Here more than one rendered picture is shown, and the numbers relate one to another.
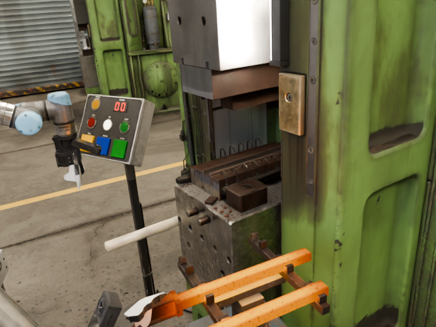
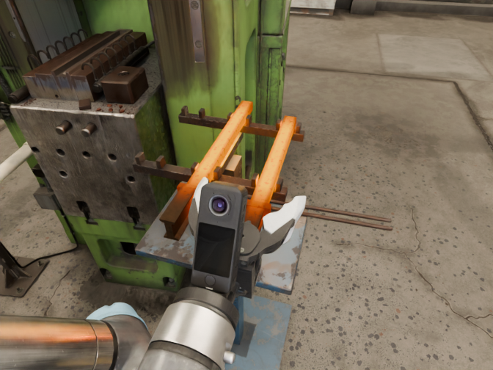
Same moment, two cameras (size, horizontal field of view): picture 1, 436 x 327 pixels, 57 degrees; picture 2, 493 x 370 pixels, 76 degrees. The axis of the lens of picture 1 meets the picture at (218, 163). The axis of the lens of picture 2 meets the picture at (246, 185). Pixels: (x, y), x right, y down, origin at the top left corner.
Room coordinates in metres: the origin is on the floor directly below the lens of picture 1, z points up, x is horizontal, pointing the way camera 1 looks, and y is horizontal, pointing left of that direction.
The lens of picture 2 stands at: (0.36, 0.36, 1.33)
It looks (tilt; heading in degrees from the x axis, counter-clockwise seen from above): 41 degrees down; 311
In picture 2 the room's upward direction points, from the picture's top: straight up
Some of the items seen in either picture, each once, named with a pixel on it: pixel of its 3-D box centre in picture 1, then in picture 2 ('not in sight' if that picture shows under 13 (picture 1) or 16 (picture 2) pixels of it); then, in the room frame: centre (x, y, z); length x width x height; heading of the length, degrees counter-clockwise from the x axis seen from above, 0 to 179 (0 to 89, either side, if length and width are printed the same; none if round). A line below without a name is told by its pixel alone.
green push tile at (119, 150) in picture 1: (119, 148); not in sight; (1.60, 0.41, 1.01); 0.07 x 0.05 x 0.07; 57
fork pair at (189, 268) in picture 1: (223, 251); (174, 133); (0.88, 0.00, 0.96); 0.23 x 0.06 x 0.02; 114
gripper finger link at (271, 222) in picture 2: not in sight; (286, 226); (0.50, 0.11, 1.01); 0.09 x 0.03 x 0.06; 79
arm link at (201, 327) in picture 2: not in sight; (198, 338); (0.48, 0.29, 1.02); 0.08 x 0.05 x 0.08; 25
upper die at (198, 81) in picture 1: (246, 72); not in sight; (1.44, -0.12, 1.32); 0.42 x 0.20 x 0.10; 122
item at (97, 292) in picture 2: not in sight; (129, 285); (1.31, 0.10, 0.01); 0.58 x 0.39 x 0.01; 32
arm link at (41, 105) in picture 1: (31, 113); not in sight; (1.40, 0.64, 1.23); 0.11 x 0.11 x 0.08; 19
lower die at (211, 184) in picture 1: (250, 165); (94, 59); (1.44, -0.12, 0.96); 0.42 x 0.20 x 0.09; 122
